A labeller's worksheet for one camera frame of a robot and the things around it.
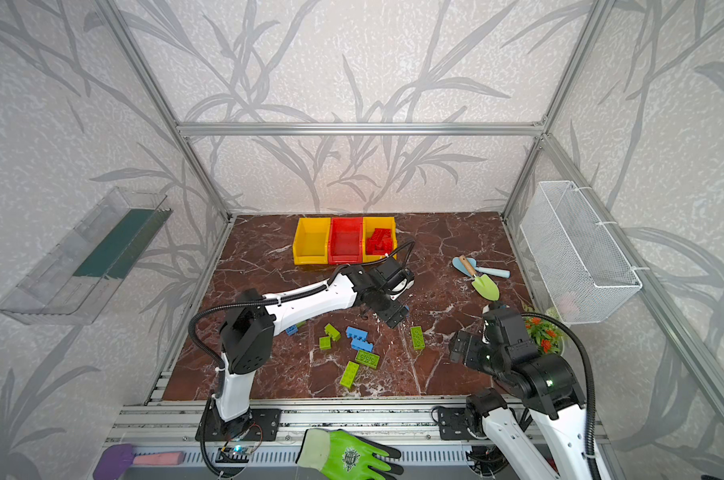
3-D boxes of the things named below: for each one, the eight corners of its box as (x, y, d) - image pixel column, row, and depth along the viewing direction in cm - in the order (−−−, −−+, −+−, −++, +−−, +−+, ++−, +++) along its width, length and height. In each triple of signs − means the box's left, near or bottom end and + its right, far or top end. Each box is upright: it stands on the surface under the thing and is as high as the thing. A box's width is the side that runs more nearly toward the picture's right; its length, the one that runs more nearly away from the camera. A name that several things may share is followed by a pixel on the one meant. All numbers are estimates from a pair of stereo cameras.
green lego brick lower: (354, 361, 86) (353, 359, 84) (358, 350, 88) (358, 348, 86) (376, 369, 85) (376, 367, 83) (380, 358, 87) (380, 355, 85)
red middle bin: (329, 268, 107) (326, 254, 101) (335, 227, 120) (332, 213, 114) (362, 268, 107) (360, 254, 101) (364, 227, 120) (363, 213, 114)
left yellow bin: (294, 268, 107) (289, 255, 101) (303, 231, 119) (299, 217, 113) (329, 268, 107) (325, 255, 101) (334, 231, 119) (331, 217, 113)
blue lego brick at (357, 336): (346, 344, 89) (345, 340, 87) (347, 330, 92) (346, 326, 90) (371, 344, 89) (371, 340, 87) (372, 330, 92) (371, 326, 90)
